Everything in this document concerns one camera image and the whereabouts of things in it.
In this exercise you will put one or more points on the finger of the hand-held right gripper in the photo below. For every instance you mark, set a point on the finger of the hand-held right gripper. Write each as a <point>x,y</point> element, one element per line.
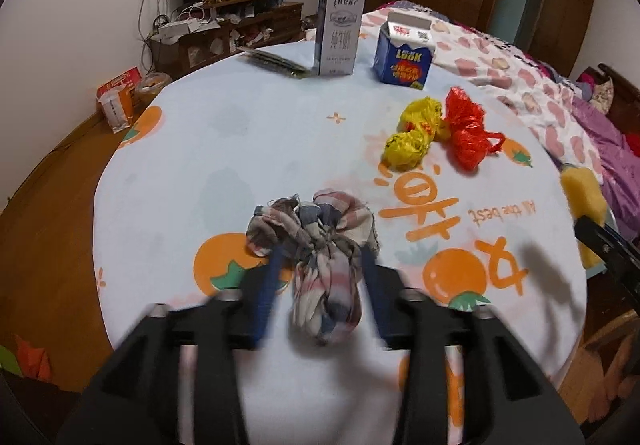
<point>612,247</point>

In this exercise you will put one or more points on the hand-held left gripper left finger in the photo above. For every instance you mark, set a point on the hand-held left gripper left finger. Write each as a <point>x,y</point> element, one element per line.
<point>265,295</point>

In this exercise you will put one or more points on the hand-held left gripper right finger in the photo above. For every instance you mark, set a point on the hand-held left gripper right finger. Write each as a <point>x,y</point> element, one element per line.
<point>375,295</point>

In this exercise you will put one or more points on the plaid cloth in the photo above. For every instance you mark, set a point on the plaid cloth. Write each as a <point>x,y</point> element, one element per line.
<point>325,275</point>

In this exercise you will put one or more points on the yellow plush cushion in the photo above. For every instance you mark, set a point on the yellow plush cushion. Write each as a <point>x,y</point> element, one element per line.
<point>582,195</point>

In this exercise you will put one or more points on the purple garment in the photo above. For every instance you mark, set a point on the purple garment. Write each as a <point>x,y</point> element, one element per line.
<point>610,150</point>

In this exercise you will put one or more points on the yellow printed plastic bag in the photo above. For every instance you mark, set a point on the yellow printed plastic bag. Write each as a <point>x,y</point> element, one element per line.
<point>410,145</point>

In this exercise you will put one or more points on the wooden headboard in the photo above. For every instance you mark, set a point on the wooden headboard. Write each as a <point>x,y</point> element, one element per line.
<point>625,92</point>

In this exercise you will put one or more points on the colourful pillow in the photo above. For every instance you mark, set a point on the colourful pillow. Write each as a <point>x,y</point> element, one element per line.
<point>600,92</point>

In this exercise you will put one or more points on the red plastic bag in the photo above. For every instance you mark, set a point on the red plastic bag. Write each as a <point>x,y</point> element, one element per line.
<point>467,135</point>

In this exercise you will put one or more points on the clear bag with food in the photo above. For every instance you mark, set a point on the clear bag with food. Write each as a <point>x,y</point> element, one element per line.
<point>152,90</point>

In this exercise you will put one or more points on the dark flat packet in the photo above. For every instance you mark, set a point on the dark flat packet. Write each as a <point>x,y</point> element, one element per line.
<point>272,61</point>

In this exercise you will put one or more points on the blue drink carton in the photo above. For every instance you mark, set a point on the blue drink carton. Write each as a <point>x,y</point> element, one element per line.
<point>402,60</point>

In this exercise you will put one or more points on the orange paper piece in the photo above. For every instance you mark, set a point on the orange paper piece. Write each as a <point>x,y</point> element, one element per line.
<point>35,360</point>

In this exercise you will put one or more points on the orange box on floor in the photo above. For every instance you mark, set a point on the orange box on floor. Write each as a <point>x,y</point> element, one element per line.
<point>117,102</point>

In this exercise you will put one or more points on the tall white milk carton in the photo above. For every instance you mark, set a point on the tall white milk carton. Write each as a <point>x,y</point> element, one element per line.
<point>340,35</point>

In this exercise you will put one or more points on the wooden television cabinet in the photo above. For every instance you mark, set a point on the wooden television cabinet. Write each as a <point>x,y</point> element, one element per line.
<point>270,22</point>

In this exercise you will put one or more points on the white cardboard box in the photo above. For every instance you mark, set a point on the white cardboard box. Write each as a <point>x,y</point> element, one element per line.
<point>177,31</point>

